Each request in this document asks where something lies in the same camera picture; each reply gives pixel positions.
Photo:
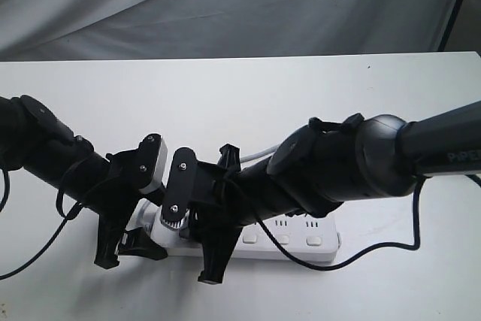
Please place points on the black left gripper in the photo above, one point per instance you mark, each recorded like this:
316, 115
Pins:
114, 199

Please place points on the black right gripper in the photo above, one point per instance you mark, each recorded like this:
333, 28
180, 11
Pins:
210, 223

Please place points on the white five-outlet power strip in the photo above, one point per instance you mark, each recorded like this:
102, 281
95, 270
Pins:
307, 238

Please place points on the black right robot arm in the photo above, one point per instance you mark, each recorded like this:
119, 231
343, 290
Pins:
322, 165

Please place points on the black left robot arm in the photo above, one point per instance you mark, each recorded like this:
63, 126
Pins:
34, 139

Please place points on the grey backdrop cloth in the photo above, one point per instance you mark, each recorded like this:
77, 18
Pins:
46, 30

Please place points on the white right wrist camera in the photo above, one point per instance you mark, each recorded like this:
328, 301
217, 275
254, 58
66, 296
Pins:
179, 189

